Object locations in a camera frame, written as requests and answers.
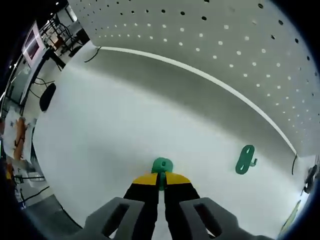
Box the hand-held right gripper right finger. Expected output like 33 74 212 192
163 172 251 240

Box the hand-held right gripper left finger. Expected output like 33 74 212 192
84 172 161 240

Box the green hook assembly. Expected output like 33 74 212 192
234 144 258 176
151 156 175 192

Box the white perforated mounting plate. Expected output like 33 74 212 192
67 0 320 176

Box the yellow green cloth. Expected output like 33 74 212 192
279 199 303 233

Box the black curved device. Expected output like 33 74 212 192
301 164 320 195

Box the orange object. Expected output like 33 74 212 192
13 116 28 161

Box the black oval object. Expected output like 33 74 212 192
39 82 57 113

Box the white side desk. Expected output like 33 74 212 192
4 47 67 108

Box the pink lit computer monitor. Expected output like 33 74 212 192
22 21 45 69

